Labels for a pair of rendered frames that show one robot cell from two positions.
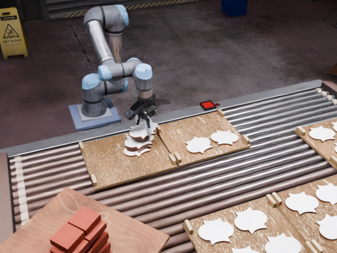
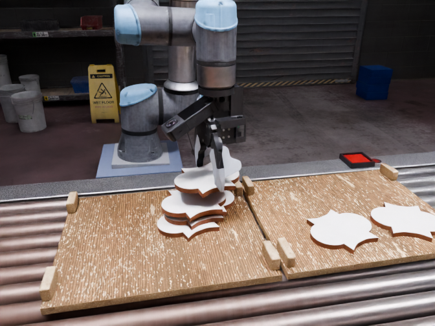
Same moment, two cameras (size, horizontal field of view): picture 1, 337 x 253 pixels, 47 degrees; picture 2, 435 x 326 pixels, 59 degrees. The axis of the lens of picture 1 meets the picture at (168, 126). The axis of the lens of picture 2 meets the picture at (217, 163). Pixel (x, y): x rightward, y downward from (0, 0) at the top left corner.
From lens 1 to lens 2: 1.16 m
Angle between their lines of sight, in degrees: 14
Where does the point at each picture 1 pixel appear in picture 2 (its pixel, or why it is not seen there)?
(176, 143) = (285, 219)
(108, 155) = (120, 228)
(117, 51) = not seen: hidden behind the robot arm
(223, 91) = not seen: hidden behind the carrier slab
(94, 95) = (138, 119)
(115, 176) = (112, 280)
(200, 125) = (344, 191)
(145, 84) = (215, 45)
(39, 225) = not seen: outside the picture
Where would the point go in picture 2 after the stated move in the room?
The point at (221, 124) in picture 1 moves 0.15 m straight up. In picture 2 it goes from (392, 192) to (404, 136)
